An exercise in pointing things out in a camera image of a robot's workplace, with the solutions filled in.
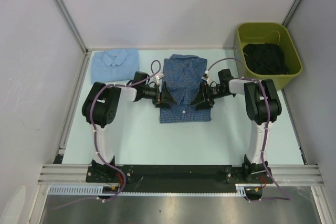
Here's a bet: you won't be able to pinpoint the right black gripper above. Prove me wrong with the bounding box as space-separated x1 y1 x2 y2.
191 81 229 110

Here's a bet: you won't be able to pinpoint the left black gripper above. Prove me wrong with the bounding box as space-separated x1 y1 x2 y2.
141 82 176 109

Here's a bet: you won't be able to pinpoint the blue checkered long sleeve shirt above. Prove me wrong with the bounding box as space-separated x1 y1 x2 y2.
160 54 211 124

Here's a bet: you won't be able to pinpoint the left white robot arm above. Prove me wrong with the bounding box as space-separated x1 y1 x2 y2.
82 71 177 183

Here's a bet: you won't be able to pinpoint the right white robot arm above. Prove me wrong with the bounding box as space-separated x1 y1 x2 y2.
191 69 282 184

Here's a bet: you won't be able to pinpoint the light blue folded shirt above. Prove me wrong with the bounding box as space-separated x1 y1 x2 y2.
91 48 140 83

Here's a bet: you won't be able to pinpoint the black clothes in bin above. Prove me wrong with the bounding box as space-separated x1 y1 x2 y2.
243 43 289 75

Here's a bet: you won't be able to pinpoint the olive green plastic bin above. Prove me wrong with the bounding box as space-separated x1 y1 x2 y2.
234 22 303 90

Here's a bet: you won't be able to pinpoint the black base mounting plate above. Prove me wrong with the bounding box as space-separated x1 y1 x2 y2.
86 161 272 194

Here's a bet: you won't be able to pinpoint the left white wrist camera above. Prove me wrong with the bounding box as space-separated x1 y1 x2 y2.
155 72 164 81

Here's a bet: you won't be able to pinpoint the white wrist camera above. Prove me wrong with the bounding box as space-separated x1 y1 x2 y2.
155 72 164 81
202 70 212 83

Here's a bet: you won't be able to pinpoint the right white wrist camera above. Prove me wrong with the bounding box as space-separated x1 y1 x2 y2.
202 70 212 83

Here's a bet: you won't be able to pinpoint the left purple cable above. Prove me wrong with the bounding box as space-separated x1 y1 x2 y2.
51 59 162 210

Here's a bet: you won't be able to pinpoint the aluminium frame rail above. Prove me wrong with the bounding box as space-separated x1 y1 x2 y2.
38 163 91 186

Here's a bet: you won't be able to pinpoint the white slotted cable duct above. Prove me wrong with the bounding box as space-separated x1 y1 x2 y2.
48 185 103 196

